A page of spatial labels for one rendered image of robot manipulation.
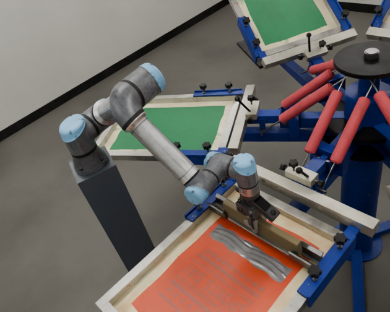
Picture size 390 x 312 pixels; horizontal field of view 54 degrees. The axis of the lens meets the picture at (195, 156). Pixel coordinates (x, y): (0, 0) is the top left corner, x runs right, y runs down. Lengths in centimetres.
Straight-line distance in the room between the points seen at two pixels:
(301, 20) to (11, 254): 277
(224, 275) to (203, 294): 11
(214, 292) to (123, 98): 76
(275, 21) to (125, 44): 325
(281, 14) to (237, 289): 173
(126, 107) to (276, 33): 144
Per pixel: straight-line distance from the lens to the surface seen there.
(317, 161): 172
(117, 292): 154
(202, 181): 127
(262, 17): 256
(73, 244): 322
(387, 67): 179
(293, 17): 258
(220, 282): 148
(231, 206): 155
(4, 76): 483
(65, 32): 503
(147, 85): 131
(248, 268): 149
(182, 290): 150
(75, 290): 295
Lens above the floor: 221
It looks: 39 degrees down
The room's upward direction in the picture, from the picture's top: 16 degrees counter-clockwise
